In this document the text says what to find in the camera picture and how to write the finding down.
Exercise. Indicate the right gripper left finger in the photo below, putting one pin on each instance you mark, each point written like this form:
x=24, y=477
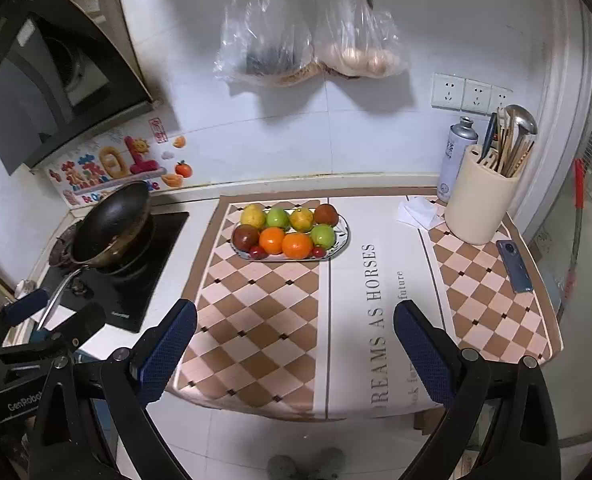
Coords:
x=133, y=378

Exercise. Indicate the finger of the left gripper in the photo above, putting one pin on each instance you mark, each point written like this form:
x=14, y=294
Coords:
x=63, y=340
x=17, y=312

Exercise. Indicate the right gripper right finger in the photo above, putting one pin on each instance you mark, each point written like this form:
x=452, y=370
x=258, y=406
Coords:
x=456, y=379

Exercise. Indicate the red cherry tomato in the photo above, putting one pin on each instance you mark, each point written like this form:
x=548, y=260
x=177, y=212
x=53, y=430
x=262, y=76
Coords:
x=318, y=252
x=257, y=253

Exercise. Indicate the dark red apple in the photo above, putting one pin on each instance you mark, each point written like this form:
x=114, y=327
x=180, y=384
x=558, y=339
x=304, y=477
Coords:
x=245, y=237

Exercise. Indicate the bright orange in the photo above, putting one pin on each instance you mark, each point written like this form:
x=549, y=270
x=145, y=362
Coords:
x=297, y=245
x=271, y=240

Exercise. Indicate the green apple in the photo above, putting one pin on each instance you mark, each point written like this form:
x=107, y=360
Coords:
x=277, y=217
x=323, y=236

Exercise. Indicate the yellow lemon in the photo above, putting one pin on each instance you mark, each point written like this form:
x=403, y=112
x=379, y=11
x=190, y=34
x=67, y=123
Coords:
x=253, y=215
x=302, y=220

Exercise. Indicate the bright orange front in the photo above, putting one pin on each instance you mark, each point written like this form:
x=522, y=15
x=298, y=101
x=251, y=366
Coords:
x=297, y=245

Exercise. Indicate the brownish orange fruit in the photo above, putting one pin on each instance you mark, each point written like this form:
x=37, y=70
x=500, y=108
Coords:
x=326, y=214

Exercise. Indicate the black frying pan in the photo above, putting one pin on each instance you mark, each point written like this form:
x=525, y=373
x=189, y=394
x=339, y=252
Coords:
x=104, y=235

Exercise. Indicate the dark blue smartphone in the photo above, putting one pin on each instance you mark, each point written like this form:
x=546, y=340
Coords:
x=514, y=266

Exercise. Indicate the grey slippers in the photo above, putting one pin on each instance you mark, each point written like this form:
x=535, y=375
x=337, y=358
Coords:
x=327, y=464

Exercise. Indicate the checkered tablecloth with text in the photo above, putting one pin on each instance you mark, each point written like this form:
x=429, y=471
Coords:
x=315, y=339

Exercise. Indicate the white crumpled tissue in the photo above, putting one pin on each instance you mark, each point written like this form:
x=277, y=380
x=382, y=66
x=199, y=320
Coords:
x=419, y=213

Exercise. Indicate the beige utensil holder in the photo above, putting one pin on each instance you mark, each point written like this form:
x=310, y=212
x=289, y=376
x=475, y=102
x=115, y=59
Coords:
x=479, y=201

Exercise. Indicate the oval patterned glass plate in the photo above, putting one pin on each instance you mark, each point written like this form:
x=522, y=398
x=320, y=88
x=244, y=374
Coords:
x=342, y=241

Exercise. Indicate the grey spray can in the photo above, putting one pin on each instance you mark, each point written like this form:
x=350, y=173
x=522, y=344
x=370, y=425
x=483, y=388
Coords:
x=460, y=137

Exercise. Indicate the bundle of chopsticks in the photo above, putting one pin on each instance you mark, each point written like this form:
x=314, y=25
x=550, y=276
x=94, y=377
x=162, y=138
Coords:
x=491, y=154

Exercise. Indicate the black range hood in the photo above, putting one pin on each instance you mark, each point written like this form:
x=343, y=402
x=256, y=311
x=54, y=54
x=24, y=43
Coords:
x=67, y=69

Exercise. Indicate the metal ladle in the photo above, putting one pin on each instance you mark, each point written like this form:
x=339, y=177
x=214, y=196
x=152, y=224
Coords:
x=521, y=125

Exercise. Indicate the plastic bag dark contents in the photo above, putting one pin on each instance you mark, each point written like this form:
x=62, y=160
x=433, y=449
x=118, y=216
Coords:
x=265, y=42

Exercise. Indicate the plastic bag with eggs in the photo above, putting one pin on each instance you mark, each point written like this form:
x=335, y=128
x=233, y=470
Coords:
x=355, y=41

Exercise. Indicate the colourful wall sticker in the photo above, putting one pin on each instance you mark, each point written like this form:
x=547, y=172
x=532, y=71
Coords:
x=152, y=150

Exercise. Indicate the red handled mop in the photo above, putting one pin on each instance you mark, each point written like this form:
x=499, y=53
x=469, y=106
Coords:
x=570, y=279

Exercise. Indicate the white wall socket strip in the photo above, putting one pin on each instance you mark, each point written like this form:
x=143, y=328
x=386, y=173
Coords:
x=451, y=92

